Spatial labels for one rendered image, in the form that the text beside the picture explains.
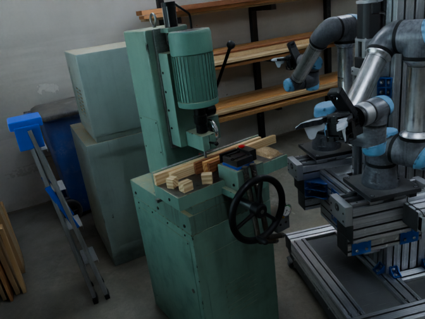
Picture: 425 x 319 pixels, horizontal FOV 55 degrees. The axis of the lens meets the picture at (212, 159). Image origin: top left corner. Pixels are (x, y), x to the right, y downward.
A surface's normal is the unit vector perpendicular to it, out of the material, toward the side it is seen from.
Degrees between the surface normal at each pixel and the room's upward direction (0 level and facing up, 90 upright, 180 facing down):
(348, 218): 90
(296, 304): 0
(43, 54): 90
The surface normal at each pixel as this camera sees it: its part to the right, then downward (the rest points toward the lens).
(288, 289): -0.11, -0.93
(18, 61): 0.45, 0.27
